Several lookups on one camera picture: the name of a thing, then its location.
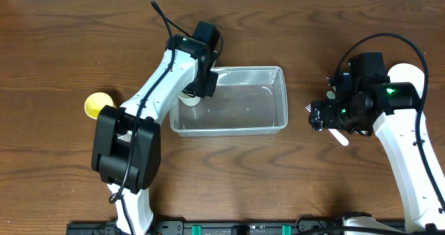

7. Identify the white cup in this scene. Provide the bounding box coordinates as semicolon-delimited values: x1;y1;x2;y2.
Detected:
178;92;201;106

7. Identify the white bowl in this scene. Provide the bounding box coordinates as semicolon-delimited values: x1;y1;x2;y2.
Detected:
388;63;425;98

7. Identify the yellow cup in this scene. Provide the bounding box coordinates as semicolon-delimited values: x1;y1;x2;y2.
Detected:
84;92;115;120

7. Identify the mint green plastic spoon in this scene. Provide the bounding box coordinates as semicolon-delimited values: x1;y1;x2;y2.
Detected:
326;91;336;99

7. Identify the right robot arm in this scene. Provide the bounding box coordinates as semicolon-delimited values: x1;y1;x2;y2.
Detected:
309;82;444;234

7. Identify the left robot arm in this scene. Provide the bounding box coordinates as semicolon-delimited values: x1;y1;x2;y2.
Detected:
91;35;221;234

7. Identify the clear plastic container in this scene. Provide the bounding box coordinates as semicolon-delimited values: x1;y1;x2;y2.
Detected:
170;66;289;137

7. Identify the pink plastic fork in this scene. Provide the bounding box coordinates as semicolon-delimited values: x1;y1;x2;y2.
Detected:
305;104;350;147

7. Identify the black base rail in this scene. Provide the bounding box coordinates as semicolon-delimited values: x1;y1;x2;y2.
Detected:
66;219;445;235

